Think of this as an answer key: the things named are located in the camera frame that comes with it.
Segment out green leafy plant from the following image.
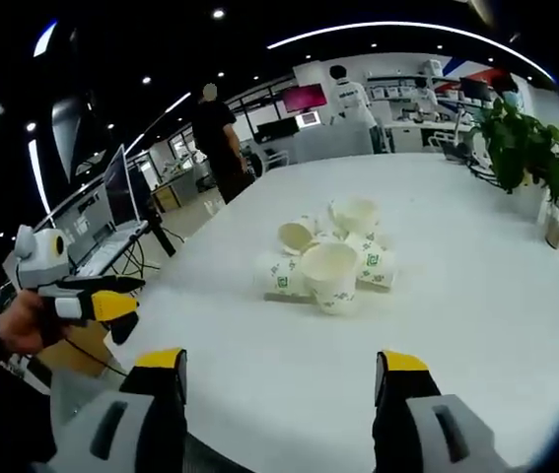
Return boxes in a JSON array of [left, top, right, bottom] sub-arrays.
[[469, 96, 559, 201]]

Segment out brown cardboard box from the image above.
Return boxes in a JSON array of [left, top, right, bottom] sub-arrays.
[[36, 319, 118, 378]]

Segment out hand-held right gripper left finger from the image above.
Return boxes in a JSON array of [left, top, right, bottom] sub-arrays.
[[32, 347, 189, 473]]

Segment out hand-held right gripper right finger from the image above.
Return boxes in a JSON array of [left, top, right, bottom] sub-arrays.
[[372, 349, 513, 473]]

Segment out person's left hand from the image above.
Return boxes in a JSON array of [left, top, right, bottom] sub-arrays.
[[0, 289, 66, 354]]

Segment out black monitor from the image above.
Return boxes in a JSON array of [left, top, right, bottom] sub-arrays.
[[458, 76, 490, 101]]

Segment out black stand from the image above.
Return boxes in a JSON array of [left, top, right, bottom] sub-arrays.
[[146, 200, 177, 258]]

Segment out open silver laptop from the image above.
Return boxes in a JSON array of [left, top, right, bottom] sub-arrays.
[[63, 144, 151, 277]]

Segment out pink screen monitor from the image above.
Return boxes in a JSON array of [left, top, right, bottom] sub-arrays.
[[281, 83, 329, 114]]

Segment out white table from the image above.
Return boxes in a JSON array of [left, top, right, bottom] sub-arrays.
[[105, 151, 559, 473]]

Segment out thin black cable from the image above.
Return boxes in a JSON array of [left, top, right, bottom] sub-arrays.
[[61, 334, 128, 381]]

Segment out white plant pot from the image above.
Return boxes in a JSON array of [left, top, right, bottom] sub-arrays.
[[537, 190, 559, 252]]

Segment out pile of white paper cups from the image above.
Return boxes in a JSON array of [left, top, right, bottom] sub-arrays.
[[252, 196, 397, 316]]

